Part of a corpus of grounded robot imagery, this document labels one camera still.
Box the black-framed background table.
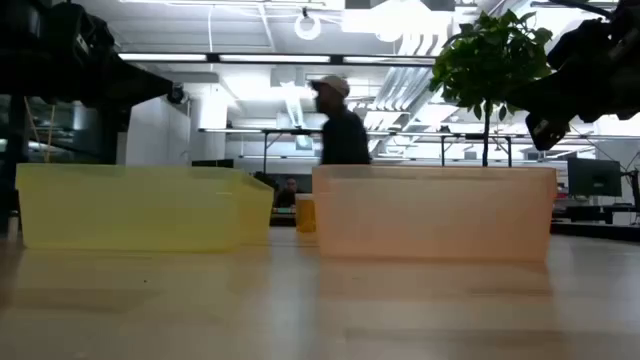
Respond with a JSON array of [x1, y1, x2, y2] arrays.
[[262, 128, 324, 175], [439, 132, 514, 168]]

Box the potted green tree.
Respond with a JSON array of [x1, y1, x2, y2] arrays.
[[428, 8, 555, 168]]

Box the translucent yellow plastic bin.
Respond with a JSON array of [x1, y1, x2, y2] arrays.
[[14, 162, 275, 253]]

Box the dark office desk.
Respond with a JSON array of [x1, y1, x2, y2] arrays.
[[552, 197, 640, 236]]

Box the large white-capped pill bottle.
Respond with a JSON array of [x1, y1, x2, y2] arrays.
[[295, 193, 318, 234]]

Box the low black screen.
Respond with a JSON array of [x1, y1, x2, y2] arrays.
[[191, 158, 235, 169]]

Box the black computer monitor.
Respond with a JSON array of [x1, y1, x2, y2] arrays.
[[567, 157, 623, 198]]

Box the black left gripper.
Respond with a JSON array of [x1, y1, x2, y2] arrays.
[[44, 2, 175, 109]]

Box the translucent orange plastic bin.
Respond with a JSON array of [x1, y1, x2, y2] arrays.
[[311, 164, 559, 264]]

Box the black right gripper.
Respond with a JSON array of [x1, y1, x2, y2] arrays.
[[505, 18, 621, 152]]

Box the thin yellow rods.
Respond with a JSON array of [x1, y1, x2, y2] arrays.
[[22, 102, 57, 165]]

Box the white ring ceiling lamp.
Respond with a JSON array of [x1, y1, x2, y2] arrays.
[[293, 10, 323, 42]]

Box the walking person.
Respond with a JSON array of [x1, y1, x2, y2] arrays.
[[309, 74, 372, 166]]

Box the seated person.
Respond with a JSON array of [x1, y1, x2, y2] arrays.
[[273, 177, 300, 209]]

